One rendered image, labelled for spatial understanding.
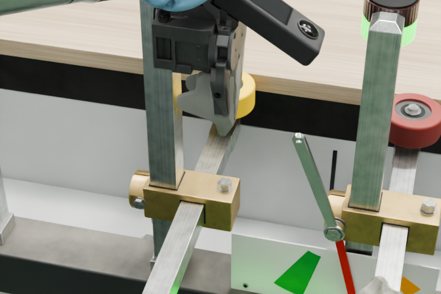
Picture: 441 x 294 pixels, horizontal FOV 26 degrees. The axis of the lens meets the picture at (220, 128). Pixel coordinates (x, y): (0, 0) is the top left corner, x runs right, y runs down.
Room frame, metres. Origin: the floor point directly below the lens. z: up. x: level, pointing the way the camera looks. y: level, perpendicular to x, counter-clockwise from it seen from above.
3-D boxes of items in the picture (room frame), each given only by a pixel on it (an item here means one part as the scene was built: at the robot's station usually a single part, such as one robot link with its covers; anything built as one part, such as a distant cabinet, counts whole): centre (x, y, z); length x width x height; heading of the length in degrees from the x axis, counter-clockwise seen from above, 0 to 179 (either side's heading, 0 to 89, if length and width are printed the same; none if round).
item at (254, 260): (0.85, -0.14, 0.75); 0.26 x 0.01 x 0.10; 76
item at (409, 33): (0.91, -0.19, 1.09); 0.06 x 0.06 x 0.02
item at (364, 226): (0.86, -0.20, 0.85); 0.13 x 0.06 x 0.05; 76
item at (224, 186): (0.91, -0.01, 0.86); 0.02 x 0.02 x 0.01
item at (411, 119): (1.00, -0.25, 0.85); 0.08 x 0.08 x 0.11
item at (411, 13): (0.91, -0.19, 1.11); 0.06 x 0.06 x 0.02
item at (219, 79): (0.81, 0.00, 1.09); 0.05 x 0.02 x 0.09; 166
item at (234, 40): (0.83, 0.02, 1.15); 0.09 x 0.08 x 0.12; 76
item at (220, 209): (0.92, 0.05, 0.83); 0.13 x 0.06 x 0.05; 76
